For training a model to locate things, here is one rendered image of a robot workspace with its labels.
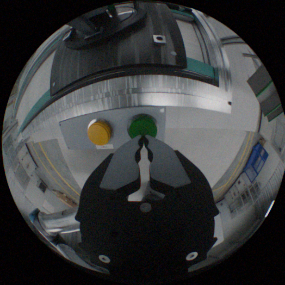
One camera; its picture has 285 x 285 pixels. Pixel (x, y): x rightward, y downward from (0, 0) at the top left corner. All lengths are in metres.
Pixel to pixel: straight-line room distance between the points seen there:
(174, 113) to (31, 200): 8.44
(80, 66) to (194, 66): 0.18
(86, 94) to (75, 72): 0.05
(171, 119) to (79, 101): 0.22
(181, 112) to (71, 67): 0.26
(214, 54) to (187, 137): 0.25
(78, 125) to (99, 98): 0.06
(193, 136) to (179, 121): 0.07
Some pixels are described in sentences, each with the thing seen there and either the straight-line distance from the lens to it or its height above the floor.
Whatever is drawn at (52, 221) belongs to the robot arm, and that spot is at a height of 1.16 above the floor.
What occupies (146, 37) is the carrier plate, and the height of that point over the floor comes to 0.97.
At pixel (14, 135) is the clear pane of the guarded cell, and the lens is 1.32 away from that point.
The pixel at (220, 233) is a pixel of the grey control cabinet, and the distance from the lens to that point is 3.26.
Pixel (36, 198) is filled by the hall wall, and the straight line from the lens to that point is 8.38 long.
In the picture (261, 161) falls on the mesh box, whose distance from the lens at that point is 4.23.
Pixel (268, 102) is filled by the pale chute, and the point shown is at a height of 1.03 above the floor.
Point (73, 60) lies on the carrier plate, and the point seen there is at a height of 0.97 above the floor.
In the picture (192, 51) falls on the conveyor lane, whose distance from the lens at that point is 0.23.
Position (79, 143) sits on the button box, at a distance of 0.20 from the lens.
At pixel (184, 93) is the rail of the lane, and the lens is 0.15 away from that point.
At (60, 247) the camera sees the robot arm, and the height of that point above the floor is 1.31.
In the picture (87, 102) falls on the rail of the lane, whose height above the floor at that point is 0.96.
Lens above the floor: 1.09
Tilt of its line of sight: 58 degrees down
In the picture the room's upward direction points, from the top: 177 degrees clockwise
